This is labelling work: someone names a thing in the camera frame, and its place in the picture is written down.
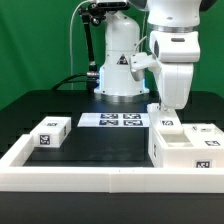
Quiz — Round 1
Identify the white cabinet body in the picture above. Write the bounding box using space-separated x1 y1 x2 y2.
148 128 224 168

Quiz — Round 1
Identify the white cable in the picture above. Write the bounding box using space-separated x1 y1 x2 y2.
69 0 93 90

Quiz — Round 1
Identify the white U-shaped fence frame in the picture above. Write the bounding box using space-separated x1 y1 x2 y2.
0 134 224 193

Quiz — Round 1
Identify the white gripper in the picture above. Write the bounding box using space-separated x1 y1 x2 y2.
150 31 200 111

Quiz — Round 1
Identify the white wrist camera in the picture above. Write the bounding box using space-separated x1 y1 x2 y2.
129 52 160 81

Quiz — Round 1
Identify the white marker tag sheet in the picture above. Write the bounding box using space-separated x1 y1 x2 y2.
78 113 150 128

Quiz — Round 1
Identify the black cable bundle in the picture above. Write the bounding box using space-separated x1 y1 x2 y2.
51 73 100 91

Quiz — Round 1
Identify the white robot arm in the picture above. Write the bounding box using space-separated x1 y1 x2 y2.
95 0 217 109

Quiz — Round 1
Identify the small white box part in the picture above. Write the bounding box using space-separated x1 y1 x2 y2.
30 116 71 148

